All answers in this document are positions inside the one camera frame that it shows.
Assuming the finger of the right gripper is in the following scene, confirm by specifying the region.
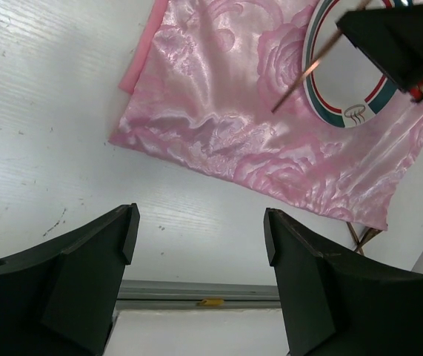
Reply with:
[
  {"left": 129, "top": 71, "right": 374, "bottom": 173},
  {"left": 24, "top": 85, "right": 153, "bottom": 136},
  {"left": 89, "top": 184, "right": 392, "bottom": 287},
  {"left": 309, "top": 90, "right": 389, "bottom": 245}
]
[{"left": 336, "top": 4, "right": 423, "bottom": 93}]

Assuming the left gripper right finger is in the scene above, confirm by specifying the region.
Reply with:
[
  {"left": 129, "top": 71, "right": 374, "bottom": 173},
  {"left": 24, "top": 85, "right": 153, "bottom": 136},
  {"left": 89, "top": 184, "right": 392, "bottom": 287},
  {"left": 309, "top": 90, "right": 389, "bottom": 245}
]
[{"left": 264, "top": 208, "right": 423, "bottom": 355}]

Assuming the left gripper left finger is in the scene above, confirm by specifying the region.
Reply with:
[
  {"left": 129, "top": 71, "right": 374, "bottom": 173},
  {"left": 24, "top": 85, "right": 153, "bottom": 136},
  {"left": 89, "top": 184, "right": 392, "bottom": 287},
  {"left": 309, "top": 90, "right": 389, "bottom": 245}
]
[{"left": 0, "top": 204, "right": 140, "bottom": 355}]

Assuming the copper fork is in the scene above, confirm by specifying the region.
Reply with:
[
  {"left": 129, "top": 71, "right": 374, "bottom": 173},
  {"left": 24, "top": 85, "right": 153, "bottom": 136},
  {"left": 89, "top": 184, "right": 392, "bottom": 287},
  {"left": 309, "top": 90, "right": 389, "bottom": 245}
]
[{"left": 271, "top": 0, "right": 371, "bottom": 114}]

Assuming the copper knife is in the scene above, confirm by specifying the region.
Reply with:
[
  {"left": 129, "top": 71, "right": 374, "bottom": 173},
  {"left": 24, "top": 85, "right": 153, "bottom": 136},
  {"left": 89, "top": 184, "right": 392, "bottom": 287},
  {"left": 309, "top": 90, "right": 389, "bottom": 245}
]
[{"left": 346, "top": 222, "right": 369, "bottom": 256}]

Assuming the brown wooden spoon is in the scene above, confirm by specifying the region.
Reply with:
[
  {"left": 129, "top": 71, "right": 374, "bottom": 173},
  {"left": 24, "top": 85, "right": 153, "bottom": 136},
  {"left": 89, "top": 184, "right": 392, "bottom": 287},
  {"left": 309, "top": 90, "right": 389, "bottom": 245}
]
[{"left": 357, "top": 228, "right": 382, "bottom": 248}]

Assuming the pink satin cloth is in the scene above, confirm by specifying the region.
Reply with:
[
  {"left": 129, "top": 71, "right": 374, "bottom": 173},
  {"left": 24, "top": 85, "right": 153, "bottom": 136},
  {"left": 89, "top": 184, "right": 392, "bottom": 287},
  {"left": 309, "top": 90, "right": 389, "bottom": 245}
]
[{"left": 110, "top": 1, "right": 423, "bottom": 230}]

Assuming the aluminium front rail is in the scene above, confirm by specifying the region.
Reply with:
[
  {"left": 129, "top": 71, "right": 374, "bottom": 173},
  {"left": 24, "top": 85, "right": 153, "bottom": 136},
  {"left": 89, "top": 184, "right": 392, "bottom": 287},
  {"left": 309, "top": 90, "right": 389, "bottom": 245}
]
[{"left": 116, "top": 280, "right": 281, "bottom": 311}]

